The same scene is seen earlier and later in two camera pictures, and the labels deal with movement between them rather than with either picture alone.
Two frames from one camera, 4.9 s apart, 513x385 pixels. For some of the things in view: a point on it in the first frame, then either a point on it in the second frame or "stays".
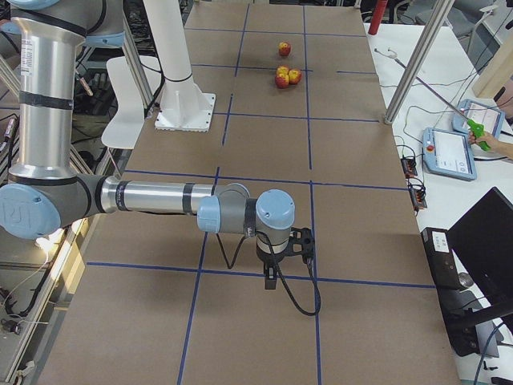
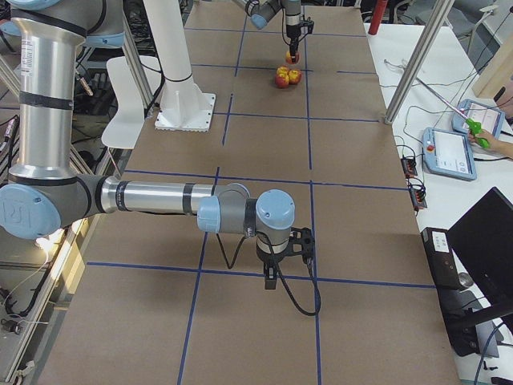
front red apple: x=281 y=81 stays
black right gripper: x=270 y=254 stays
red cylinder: x=377 y=17 stays
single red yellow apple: x=284 y=48 → x=289 y=58
